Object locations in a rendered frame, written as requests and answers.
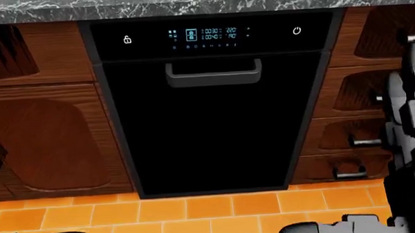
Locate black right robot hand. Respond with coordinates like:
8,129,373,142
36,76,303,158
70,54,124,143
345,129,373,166
277,219,342,233

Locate wooden cabinet door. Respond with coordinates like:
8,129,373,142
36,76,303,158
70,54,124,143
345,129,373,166
0,81,136,203

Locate black built-in dishwasher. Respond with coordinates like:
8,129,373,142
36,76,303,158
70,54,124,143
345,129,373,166
77,7,351,203

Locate wide wooden drawer front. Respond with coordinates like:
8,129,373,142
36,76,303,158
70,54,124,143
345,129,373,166
0,20,97,87

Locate dishwasher control panel display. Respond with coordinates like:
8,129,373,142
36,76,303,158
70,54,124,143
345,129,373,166
89,11,335,62

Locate dark grey dishwasher handle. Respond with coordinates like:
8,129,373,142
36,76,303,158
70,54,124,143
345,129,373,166
164,58,264,89

